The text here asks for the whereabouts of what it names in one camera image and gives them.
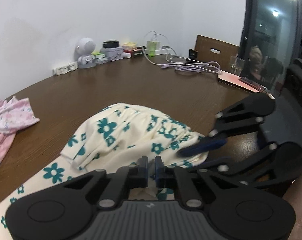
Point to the cream green-flowered garment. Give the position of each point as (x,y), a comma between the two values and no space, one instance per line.
(111,135)

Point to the white tube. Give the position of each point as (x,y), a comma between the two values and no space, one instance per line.
(126,55)

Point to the black charger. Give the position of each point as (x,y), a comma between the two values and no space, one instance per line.
(110,43)

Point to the brown cardboard panel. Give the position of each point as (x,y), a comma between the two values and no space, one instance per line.
(206,47)

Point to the red black box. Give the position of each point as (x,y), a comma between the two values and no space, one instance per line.
(137,53)

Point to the white power strip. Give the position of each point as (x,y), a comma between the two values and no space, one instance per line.
(163,51)

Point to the pale yellow small box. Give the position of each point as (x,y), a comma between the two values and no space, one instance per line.
(129,45)

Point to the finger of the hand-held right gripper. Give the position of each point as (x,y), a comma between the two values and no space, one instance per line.
(241,162)
(203,147)

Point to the pink floral garment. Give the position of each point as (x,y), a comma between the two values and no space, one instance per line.
(11,115)

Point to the pink pad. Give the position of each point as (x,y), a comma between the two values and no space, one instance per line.
(231,80)

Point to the small black square item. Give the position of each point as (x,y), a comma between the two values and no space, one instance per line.
(193,54)

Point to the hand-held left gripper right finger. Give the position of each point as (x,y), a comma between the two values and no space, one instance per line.
(159,170)

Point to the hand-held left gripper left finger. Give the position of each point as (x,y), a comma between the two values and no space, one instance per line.
(144,170)

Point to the white robot-shaped speaker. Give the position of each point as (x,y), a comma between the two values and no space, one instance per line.
(84,47)

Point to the black chair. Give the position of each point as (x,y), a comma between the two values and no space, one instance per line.
(300,85)

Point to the drinking glass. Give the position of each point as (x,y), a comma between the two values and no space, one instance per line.
(237,66)

